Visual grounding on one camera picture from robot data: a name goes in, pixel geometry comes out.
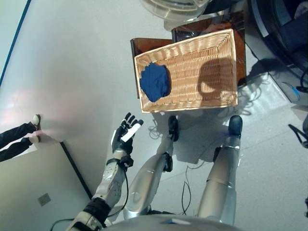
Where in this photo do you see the grey front-load washing machine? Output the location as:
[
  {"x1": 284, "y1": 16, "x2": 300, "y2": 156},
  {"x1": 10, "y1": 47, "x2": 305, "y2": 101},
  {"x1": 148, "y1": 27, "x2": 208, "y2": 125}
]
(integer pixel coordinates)
[{"x1": 250, "y1": 0, "x2": 308, "y2": 109}]

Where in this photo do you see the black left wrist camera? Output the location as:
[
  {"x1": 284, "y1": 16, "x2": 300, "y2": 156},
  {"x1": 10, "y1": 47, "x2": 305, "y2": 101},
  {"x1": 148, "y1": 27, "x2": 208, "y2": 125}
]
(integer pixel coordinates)
[{"x1": 121, "y1": 155, "x2": 134, "y2": 169}]

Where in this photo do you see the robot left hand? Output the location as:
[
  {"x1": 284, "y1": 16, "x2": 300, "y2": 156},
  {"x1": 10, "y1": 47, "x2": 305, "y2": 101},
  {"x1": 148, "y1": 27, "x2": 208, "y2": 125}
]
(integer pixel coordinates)
[{"x1": 111, "y1": 112, "x2": 144, "y2": 156}]

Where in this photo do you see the silver robot left leg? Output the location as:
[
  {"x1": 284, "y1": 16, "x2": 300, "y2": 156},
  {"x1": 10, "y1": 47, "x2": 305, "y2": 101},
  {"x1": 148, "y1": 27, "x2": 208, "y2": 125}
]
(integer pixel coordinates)
[{"x1": 124, "y1": 115, "x2": 180, "y2": 218}]

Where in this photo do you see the person in black trousers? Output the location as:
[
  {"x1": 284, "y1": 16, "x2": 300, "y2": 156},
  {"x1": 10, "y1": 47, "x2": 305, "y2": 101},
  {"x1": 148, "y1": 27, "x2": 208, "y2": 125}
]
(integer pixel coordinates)
[{"x1": 0, "y1": 114, "x2": 42, "y2": 162}]

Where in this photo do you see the grey robot torso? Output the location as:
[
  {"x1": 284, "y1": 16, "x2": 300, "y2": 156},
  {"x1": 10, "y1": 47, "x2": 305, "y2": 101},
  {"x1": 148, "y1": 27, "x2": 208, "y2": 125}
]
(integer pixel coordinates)
[{"x1": 101, "y1": 211, "x2": 241, "y2": 231}]

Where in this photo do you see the silver robot right leg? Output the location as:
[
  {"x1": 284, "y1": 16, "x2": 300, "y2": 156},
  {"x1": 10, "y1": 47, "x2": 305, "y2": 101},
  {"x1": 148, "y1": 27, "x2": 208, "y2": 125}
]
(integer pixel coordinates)
[{"x1": 196, "y1": 115, "x2": 244, "y2": 226}]

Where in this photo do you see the thin black floor cable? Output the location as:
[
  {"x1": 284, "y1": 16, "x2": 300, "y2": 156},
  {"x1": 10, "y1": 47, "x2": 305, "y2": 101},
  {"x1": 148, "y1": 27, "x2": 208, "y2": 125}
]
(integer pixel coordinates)
[{"x1": 181, "y1": 166, "x2": 192, "y2": 215}]

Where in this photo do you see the brown wooden stool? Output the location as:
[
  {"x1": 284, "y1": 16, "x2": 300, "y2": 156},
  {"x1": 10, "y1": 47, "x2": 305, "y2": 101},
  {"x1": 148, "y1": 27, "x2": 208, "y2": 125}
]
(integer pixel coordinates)
[{"x1": 129, "y1": 11, "x2": 247, "y2": 99}]

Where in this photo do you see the blue garment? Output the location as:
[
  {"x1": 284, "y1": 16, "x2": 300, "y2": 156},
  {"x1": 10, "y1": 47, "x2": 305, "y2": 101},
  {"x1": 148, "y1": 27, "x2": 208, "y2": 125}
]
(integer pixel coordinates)
[{"x1": 139, "y1": 62, "x2": 171, "y2": 103}]

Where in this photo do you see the round glass washer door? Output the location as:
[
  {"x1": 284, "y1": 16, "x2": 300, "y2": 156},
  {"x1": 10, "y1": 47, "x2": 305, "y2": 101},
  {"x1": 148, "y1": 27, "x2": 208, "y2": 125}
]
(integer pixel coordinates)
[{"x1": 139, "y1": 0, "x2": 212, "y2": 21}]

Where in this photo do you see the rectangular wicker laundry basket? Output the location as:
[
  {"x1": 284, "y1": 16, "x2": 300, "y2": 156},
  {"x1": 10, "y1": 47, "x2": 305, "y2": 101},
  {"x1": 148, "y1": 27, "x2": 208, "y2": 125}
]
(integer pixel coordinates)
[{"x1": 134, "y1": 28, "x2": 239, "y2": 113}]

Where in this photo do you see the silver robot leg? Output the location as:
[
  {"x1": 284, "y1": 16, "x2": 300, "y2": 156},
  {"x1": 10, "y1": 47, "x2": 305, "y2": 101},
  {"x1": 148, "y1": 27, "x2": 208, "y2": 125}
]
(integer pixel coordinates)
[
  {"x1": 124, "y1": 115, "x2": 180, "y2": 218},
  {"x1": 196, "y1": 115, "x2": 244, "y2": 226}
]

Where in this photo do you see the grey wall outlet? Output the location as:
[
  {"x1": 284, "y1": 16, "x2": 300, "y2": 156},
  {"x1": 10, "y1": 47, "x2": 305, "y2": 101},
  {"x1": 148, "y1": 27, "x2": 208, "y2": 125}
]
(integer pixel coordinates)
[{"x1": 38, "y1": 192, "x2": 51, "y2": 207}]

